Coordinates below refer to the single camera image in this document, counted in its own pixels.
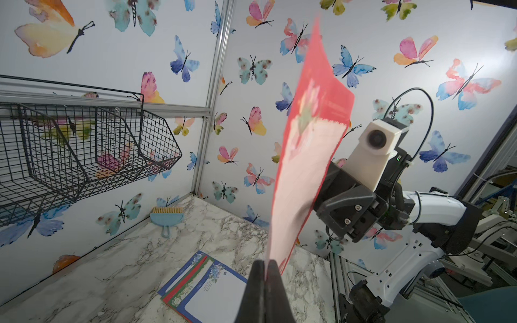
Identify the red stationery paper bottom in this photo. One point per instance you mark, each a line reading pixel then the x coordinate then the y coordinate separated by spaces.
pixel 319 118

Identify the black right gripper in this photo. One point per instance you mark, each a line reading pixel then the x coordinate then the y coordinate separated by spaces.
pixel 350 209

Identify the small blue dustpan brush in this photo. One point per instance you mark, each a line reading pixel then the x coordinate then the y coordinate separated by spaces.
pixel 166 217

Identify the black wire wall basket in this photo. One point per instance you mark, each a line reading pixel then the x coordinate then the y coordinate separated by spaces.
pixel 56 152

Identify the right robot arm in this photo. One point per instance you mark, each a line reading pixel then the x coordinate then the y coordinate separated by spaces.
pixel 440 226

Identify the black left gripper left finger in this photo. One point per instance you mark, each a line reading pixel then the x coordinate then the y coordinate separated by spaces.
pixel 252 307

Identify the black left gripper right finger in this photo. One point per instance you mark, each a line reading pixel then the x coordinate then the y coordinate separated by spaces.
pixel 277 305

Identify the blue floral stationery paper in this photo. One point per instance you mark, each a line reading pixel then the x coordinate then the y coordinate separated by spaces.
pixel 199 255

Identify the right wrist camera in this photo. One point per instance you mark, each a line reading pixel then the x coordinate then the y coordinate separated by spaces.
pixel 376 146

